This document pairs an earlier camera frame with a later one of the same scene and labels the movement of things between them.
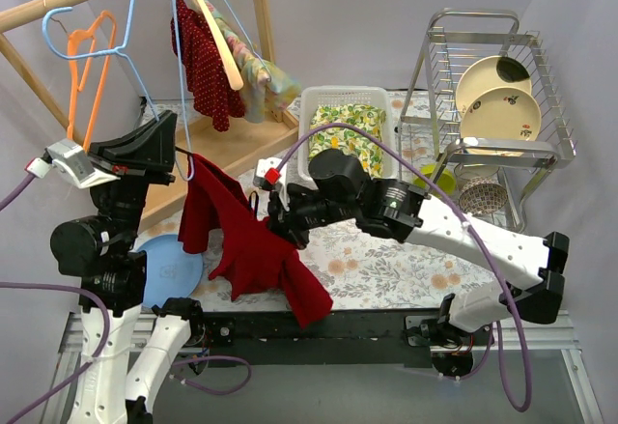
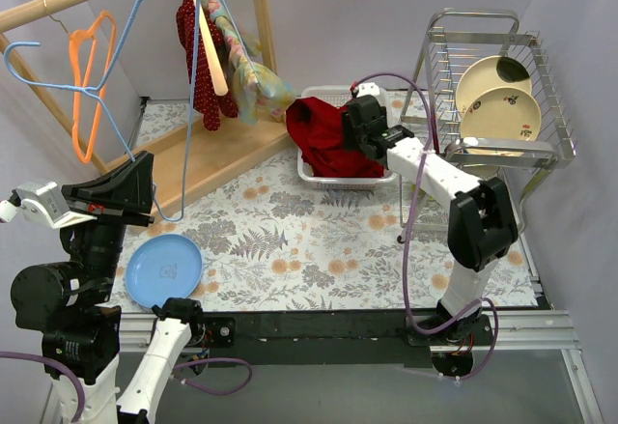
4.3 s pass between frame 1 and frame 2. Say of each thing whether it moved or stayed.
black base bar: stayed
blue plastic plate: stayed
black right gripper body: moved
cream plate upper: stayed
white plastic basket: stayed
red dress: moved
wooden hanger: moved
